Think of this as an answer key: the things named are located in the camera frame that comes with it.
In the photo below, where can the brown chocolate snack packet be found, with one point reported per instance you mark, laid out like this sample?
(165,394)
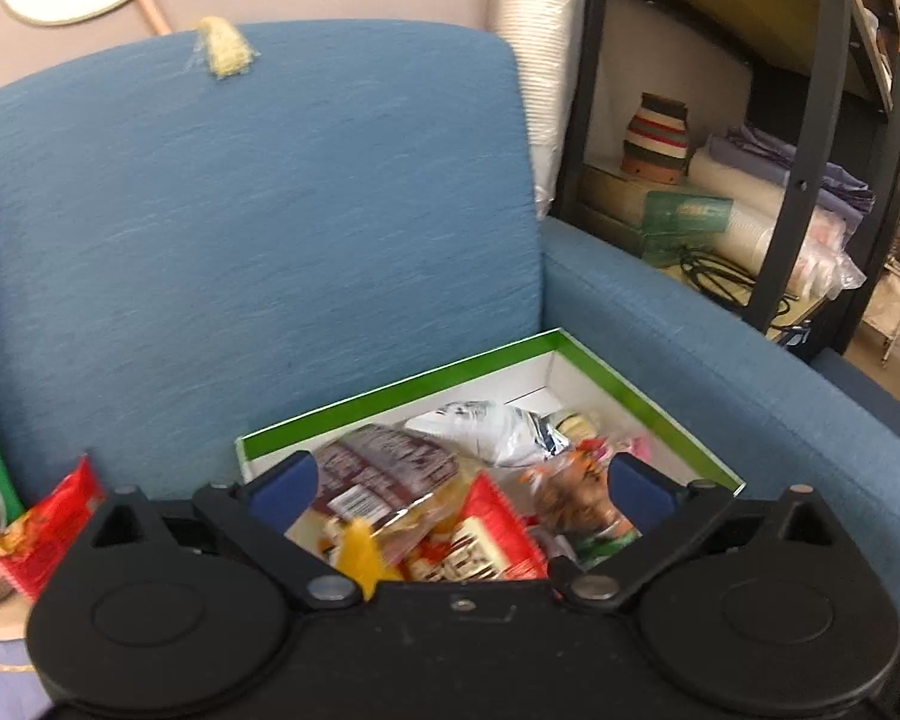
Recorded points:
(385,476)

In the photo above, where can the striped knitted vase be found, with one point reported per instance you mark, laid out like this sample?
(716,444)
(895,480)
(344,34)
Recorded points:
(656,142)

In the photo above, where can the dark metal shelf unit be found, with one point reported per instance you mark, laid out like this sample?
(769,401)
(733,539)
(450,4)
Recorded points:
(822,75)

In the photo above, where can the white silver snack packet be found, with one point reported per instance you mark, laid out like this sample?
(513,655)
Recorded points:
(502,436)

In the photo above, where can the green box on shelf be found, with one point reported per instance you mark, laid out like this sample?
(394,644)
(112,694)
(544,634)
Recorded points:
(673,221)

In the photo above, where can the green white cardboard box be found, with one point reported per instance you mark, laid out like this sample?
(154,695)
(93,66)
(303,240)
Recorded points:
(486,468)

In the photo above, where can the white plastic cup stack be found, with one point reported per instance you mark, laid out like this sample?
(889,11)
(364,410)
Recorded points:
(545,37)

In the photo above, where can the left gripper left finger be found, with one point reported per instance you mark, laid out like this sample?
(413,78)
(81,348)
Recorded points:
(252,519)

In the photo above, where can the blue fabric sofa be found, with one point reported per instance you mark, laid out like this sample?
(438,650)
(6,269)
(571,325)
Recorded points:
(184,260)

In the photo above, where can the red white snack packet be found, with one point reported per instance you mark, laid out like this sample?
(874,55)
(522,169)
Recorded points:
(487,543)

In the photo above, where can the folded purple cloth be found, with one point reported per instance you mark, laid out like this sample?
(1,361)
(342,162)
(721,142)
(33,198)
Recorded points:
(769,158)

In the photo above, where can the light blue checked blanket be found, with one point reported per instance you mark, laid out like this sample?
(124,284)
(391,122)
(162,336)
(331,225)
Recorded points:
(21,694)

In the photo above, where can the yellow fan tassel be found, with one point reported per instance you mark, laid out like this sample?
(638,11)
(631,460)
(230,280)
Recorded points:
(226,50)

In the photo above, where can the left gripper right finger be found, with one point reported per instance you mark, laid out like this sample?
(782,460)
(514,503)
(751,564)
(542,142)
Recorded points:
(672,520)

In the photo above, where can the yellow snack packet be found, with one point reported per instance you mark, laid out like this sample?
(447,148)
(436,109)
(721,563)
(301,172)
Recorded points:
(351,548)

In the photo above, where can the orange green snack packet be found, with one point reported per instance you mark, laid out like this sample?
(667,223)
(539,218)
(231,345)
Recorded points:
(571,502)

